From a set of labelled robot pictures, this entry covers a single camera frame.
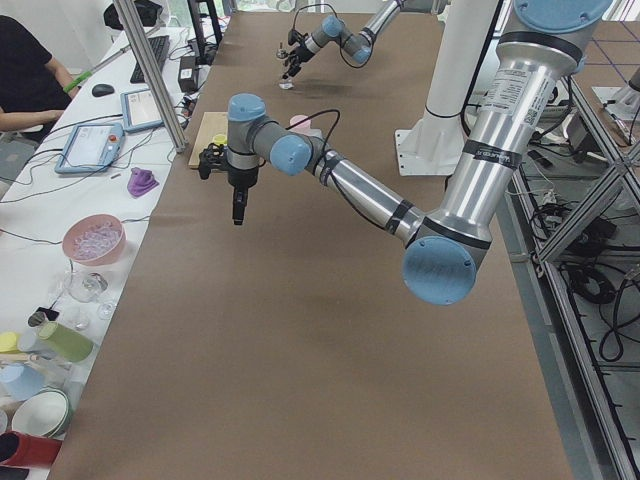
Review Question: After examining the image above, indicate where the yellow small cup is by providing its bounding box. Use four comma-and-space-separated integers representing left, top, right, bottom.
0, 331, 20, 354

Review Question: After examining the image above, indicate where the pink bowl with ice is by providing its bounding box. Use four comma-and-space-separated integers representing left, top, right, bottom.
62, 214, 126, 266

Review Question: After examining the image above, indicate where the silver digital kitchen scale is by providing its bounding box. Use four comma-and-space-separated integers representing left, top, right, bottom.
306, 128, 324, 146

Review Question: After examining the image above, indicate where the white green bowl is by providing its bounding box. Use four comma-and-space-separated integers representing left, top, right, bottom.
11, 388, 73, 438

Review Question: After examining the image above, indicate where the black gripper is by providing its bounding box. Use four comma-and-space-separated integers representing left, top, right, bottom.
227, 165, 259, 226
281, 39, 317, 80

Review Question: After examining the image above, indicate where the lemon slice bottom front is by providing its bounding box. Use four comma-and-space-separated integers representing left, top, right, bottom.
212, 133, 228, 146

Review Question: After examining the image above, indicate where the aluminium frame post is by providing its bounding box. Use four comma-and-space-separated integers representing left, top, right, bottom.
113, 0, 187, 153

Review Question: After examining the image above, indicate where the black keyboard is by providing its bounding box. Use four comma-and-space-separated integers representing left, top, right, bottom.
129, 34, 172, 85

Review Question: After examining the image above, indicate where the pink plastic cup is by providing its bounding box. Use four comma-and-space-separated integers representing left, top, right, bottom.
289, 115, 312, 135

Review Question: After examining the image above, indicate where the light blue cup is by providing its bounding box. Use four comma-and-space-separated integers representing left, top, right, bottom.
1, 363, 45, 401

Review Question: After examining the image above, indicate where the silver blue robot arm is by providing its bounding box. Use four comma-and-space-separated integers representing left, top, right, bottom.
227, 1, 608, 305
276, 1, 405, 89

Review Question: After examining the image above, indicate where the far blue teach pendant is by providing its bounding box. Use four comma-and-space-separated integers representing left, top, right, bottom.
120, 89, 163, 133

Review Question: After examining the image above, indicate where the person in black shirt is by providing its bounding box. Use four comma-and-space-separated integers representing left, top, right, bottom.
0, 15, 79, 142

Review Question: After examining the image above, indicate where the red cup lying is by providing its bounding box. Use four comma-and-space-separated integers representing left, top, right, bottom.
1, 431, 62, 468

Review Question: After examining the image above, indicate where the clear wine glass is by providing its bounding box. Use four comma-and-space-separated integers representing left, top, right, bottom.
65, 272, 117, 320

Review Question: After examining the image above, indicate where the black power adapter box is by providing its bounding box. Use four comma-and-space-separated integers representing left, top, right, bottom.
178, 55, 199, 93

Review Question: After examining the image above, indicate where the black computer mouse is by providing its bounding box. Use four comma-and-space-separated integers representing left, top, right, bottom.
91, 83, 115, 98

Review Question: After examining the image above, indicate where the near blue teach pendant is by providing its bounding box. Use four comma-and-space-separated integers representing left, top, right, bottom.
54, 123, 124, 175

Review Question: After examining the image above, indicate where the green cup lying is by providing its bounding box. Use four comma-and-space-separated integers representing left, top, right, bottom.
37, 321, 94, 363

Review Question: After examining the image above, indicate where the bamboo cutting board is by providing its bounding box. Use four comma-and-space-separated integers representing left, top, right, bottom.
188, 112, 228, 169

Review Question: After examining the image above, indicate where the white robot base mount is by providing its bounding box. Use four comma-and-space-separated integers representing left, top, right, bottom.
395, 0, 501, 176

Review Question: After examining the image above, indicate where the blue teach pendant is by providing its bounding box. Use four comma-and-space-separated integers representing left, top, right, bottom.
120, 89, 163, 133
54, 123, 124, 175

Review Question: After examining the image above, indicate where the clear glass sauce bottle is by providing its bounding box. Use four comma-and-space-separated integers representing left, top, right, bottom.
276, 43, 294, 90

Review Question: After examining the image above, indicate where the purple silicone object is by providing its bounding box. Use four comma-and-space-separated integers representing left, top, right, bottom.
127, 167, 159, 198

